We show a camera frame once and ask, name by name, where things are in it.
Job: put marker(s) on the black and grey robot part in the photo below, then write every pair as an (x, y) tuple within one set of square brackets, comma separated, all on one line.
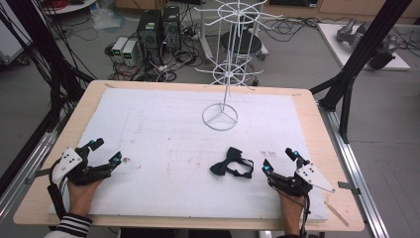
[(383, 54)]

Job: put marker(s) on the black frame post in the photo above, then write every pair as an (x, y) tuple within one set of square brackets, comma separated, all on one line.
[(43, 49), (363, 49)]

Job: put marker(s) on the aluminium table rail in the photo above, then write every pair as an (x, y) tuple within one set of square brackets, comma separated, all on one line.
[(351, 165), (28, 165)]

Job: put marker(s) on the silver equipment case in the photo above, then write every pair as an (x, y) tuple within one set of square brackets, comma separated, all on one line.
[(10, 44)]

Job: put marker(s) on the thin wooden stick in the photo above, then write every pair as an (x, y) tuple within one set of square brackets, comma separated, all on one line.
[(336, 214)]

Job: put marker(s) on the black computer tower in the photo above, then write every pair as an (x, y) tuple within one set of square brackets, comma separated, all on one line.
[(150, 34), (171, 28)]

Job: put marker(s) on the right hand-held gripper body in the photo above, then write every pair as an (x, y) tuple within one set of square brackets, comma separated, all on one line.
[(313, 177)]

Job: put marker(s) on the white round table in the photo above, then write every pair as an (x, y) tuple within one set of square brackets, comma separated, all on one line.
[(71, 7)]

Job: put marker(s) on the person's left hand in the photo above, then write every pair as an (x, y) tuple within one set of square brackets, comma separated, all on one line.
[(81, 196)]

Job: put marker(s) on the black round stool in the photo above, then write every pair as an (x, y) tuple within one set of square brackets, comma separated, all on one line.
[(241, 44)]

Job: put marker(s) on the black bow tie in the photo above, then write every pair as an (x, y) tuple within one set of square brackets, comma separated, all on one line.
[(231, 163)]

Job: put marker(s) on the white foam board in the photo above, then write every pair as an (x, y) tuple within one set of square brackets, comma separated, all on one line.
[(171, 165)]

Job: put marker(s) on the person's right hand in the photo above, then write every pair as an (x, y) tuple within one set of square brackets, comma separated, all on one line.
[(291, 206)]

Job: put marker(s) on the white floor board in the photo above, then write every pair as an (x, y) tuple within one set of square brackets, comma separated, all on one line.
[(333, 43)]

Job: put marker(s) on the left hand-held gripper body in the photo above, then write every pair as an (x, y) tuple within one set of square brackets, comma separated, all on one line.
[(67, 162)]

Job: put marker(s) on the white power supply unit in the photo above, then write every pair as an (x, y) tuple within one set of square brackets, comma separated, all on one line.
[(119, 49), (129, 53)]

